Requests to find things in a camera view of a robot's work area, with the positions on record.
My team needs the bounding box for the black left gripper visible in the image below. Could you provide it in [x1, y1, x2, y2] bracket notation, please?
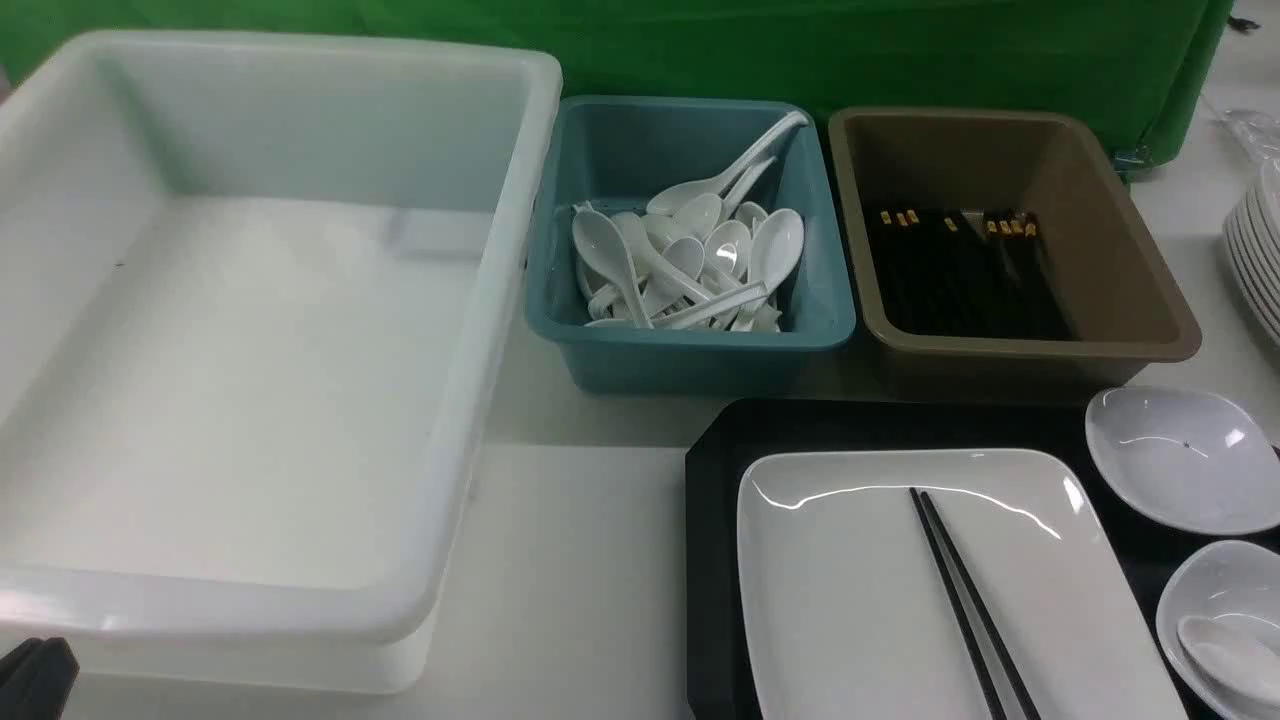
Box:
[1, 637, 81, 719]

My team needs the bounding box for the white square rice plate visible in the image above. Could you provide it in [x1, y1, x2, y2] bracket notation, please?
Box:
[737, 448, 1187, 719]

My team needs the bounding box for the black chopstick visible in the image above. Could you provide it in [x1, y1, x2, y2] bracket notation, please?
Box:
[908, 486, 1007, 719]
[919, 489, 1042, 719]

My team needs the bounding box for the white bowl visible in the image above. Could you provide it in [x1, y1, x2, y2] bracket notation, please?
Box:
[1155, 539, 1279, 719]
[1084, 386, 1279, 537]

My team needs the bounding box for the white soup spoon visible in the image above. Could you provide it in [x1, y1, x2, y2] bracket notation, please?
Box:
[1178, 616, 1279, 708]

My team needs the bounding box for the large white plastic tub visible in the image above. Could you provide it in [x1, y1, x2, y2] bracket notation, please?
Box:
[1, 29, 562, 694]

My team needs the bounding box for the white spoon left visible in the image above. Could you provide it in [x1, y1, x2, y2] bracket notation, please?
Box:
[572, 209, 654, 329]

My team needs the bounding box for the teal plastic bin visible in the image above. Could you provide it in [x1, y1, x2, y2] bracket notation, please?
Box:
[524, 95, 858, 397]

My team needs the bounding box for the long white spoon top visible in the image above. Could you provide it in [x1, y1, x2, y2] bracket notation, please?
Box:
[645, 110, 809, 217]

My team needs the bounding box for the white spoon right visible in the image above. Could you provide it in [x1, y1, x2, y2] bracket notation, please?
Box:
[748, 208, 805, 299]

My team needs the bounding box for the pile of black chopsticks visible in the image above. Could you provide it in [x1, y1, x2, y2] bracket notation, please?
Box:
[861, 202, 1078, 341]

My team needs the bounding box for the brown plastic bin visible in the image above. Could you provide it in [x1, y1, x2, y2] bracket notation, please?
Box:
[828, 108, 1202, 404]

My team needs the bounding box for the black serving tray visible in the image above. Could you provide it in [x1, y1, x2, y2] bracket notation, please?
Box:
[685, 398, 1277, 719]

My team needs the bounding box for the green cloth backdrop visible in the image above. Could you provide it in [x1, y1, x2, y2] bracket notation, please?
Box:
[1, 1, 1233, 164]

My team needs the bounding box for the stack of white plates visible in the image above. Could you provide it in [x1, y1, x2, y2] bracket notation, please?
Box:
[1222, 159, 1279, 345]

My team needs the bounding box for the clear plastic wrap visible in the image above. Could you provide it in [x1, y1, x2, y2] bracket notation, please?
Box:
[1219, 108, 1279, 164]

